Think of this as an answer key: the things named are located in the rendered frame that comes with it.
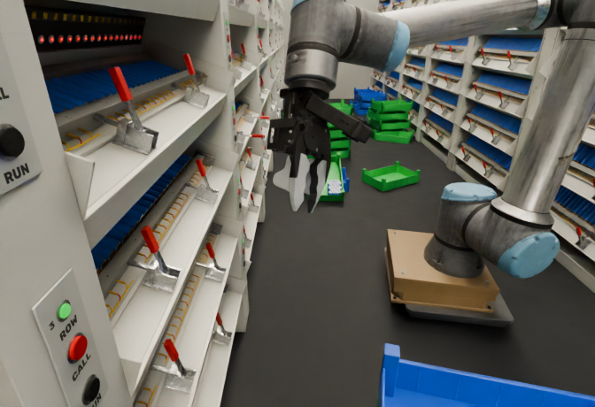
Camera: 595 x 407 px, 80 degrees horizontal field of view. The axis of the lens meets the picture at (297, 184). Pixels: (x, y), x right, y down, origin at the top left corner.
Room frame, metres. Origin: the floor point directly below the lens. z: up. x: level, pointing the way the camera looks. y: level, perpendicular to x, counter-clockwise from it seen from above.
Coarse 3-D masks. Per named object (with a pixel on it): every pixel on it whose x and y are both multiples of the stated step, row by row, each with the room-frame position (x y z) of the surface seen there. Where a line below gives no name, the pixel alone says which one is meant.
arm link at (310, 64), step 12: (288, 60) 0.62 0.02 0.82; (300, 60) 0.60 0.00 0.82; (312, 60) 0.59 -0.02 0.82; (324, 60) 0.60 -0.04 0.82; (336, 60) 0.62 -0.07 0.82; (288, 72) 0.61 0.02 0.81; (300, 72) 0.59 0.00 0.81; (312, 72) 0.59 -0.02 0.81; (324, 72) 0.59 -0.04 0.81; (336, 72) 0.62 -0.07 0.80; (288, 84) 0.63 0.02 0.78
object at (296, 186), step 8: (288, 160) 0.55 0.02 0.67; (304, 160) 0.53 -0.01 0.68; (288, 168) 0.54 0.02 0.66; (304, 168) 0.52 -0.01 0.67; (280, 176) 0.54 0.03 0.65; (288, 176) 0.53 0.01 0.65; (304, 176) 0.52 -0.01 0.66; (280, 184) 0.53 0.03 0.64; (288, 184) 0.52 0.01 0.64; (296, 184) 0.50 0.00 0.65; (304, 184) 0.52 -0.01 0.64; (296, 192) 0.50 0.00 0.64; (296, 200) 0.50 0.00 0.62; (296, 208) 0.50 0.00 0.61
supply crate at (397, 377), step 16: (384, 352) 0.34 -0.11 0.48; (384, 368) 0.34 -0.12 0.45; (400, 368) 0.35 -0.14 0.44; (416, 368) 0.34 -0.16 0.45; (432, 368) 0.34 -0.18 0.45; (448, 368) 0.34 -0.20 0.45; (384, 384) 0.31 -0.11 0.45; (400, 384) 0.34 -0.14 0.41; (416, 384) 0.34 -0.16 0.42; (432, 384) 0.34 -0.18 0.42; (448, 384) 0.33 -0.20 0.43; (464, 384) 0.33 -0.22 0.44; (480, 384) 0.32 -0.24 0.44; (496, 384) 0.32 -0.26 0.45; (512, 384) 0.31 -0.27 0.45; (528, 384) 0.31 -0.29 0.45; (384, 400) 0.29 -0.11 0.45; (400, 400) 0.33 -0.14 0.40; (416, 400) 0.33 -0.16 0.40; (432, 400) 0.33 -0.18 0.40; (448, 400) 0.33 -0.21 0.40; (464, 400) 0.32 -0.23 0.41; (480, 400) 0.32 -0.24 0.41; (496, 400) 0.32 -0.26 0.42; (512, 400) 0.31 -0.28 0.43; (528, 400) 0.31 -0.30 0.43; (544, 400) 0.30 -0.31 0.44; (560, 400) 0.30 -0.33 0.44; (576, 400) 0.30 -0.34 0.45; (592, 400) 0.29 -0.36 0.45
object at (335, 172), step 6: (306, 156) 2.00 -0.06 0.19; (312, 156) 2.02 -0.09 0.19; (336, 156) 2.00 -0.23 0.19; (336, 162) 2.02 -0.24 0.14; (330, 168) 1.99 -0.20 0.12; (336, 168) 1.99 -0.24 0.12; (330, 174) 1.95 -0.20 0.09; (336, 174) 1.95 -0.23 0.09; (342, 180) 1.85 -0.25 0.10; (324, 186) 1.87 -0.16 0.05; (342, 186) 1.82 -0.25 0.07; (324, 192) 1.83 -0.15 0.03; (342, 192) 1.74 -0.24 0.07; (324, 198) 1.77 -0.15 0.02; (330, 198) 1.77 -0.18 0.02; (336, 198) 1.77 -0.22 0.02; (342, 198) 1.77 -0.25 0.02
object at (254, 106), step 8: (240, 96) 1.54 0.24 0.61; (240, 104) 1.52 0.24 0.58; (248, 104) 1.52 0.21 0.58; (256, 104) 1.54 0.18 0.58; (256, 112) 1.54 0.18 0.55; (256, 120) 1.43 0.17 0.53; (240, 128) 1.22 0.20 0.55; (248, 128) 1.26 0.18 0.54; (240, 144) 0.93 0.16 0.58; (240, 152) 0.93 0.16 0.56
